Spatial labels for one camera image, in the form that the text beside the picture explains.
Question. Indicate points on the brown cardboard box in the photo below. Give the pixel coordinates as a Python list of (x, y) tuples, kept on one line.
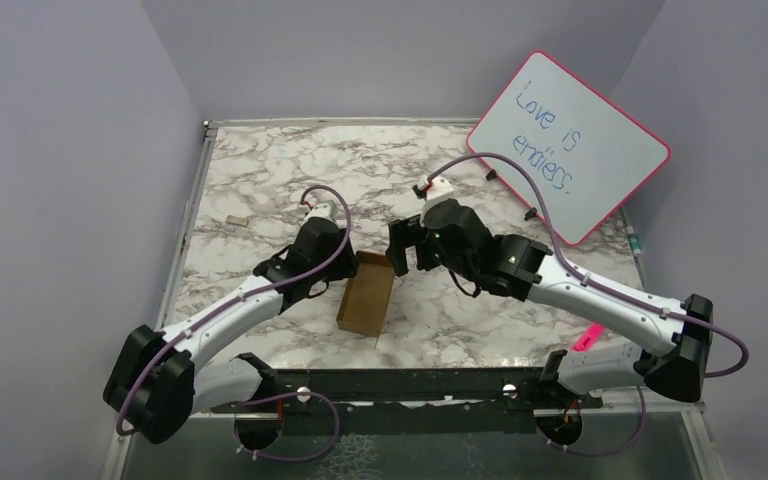
[(366, 299)]

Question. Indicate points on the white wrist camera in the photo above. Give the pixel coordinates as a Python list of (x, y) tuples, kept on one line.
[(324, 210), (433, 192)]

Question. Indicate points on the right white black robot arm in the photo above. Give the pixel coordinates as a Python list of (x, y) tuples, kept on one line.
[(668, 340)]

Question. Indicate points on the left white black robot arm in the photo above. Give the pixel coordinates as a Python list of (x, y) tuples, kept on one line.
[(161, 377)]

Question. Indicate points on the aluminium table frame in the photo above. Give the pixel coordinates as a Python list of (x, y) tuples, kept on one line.
[(257, 171)]

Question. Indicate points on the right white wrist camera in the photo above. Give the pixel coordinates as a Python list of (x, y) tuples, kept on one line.
[(433, 192)]

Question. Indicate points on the green capped marker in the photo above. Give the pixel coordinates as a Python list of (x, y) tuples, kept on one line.
[(633, 241)]

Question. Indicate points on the pink framed whiteboard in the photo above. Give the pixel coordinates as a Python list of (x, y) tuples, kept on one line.
[(564, 148)]

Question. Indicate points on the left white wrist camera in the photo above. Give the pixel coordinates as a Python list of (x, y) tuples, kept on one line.
[(324, 210)]

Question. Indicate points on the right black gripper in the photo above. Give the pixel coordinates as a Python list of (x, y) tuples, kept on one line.
[(403, 233)]

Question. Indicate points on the pink marker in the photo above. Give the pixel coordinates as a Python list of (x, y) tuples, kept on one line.
[(589, 338)]

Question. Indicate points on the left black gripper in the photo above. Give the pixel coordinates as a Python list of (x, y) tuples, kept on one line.
[(345, 268)]

